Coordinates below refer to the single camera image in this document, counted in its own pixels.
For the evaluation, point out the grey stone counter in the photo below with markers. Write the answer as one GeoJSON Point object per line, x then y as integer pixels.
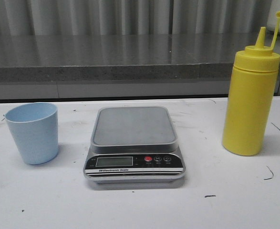
{"type": "Point", "coordinates": [113, 67]}

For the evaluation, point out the silver electronic kitchen scale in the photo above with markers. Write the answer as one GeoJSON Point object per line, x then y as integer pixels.
{"type": "Point", "coordinates": [136, 144]}

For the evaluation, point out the yellow squeeze bottle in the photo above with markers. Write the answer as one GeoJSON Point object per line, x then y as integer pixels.
{"type": "Point", "coordinates": [253, 79]}

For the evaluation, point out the light blue plastic cup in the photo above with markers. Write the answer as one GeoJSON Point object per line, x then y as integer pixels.
{"type": "Point", "coordinates": [34, 128]}

